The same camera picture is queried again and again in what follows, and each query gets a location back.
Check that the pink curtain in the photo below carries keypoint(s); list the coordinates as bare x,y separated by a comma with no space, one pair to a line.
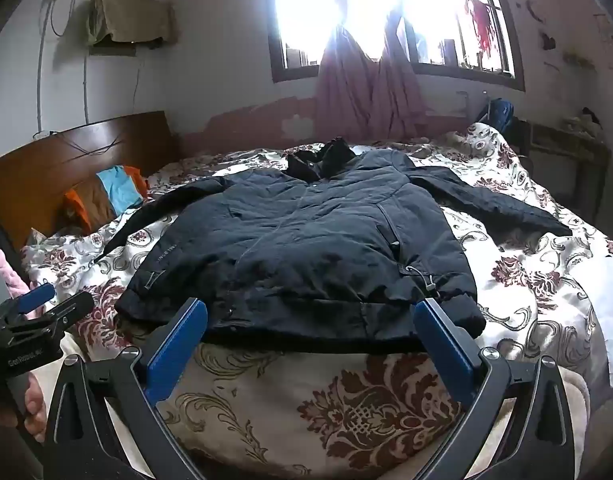
344,90
399,90

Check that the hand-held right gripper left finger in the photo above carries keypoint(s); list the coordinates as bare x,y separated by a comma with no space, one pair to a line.
176,352

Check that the orange blue brown pillow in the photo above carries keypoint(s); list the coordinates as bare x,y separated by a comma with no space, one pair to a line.
114,190

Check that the dark side table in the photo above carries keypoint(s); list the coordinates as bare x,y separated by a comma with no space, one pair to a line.
571,160

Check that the person's left hand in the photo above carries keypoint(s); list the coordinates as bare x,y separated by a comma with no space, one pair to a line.
36,405

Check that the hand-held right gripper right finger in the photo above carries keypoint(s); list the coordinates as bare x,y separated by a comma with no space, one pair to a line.
445,355

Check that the floral bedspread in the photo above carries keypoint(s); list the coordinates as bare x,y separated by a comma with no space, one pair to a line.
386,410

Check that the black padded jacket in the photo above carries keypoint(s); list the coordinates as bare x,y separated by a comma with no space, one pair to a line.
296,240

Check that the blue backpack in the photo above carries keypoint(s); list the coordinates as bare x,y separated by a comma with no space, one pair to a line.
501,112

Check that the cloth covered air conditioner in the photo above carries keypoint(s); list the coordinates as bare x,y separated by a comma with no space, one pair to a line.
131,20

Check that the red hanging garment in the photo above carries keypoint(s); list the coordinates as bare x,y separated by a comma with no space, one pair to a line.
481,25

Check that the pink plush toy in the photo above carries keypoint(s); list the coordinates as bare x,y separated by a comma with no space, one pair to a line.
9,272

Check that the wooden headboard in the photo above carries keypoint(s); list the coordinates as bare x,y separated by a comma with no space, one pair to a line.
36,170

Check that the white wall pipe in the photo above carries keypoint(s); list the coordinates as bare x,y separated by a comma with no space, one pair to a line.
40,75

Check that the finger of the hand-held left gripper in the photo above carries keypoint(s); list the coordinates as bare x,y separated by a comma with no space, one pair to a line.
69,312
36,297

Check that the person's cream fleece clothing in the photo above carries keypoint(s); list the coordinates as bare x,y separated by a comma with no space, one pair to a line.
74,347

